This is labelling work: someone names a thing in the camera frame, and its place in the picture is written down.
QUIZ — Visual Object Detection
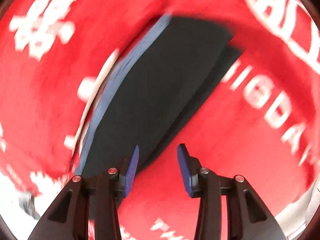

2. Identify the black pants grey waistband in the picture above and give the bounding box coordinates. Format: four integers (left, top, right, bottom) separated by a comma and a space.
75, 15, 240, 178

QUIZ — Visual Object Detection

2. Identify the red wedding bedspread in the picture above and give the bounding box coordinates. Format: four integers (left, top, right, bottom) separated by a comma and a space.
1, 0, 319, 239

